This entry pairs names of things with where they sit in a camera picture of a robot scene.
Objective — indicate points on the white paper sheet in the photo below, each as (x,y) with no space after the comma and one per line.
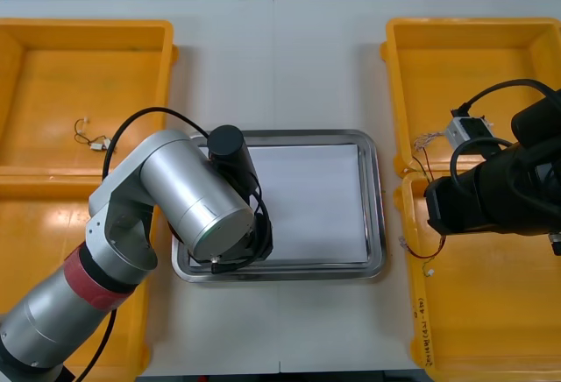
(315,202)

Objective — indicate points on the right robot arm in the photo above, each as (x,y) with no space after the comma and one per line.
(539,123)

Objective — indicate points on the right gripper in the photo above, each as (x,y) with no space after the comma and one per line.
(473,198)

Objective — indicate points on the steel tray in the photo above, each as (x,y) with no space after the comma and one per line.
(374,207)

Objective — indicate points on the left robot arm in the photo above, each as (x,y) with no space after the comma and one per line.
(188,180)

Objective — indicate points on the yellow-orange plastic bin with handwriting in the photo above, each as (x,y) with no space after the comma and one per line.
(482,303)

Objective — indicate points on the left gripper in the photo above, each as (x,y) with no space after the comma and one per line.
(265,242)

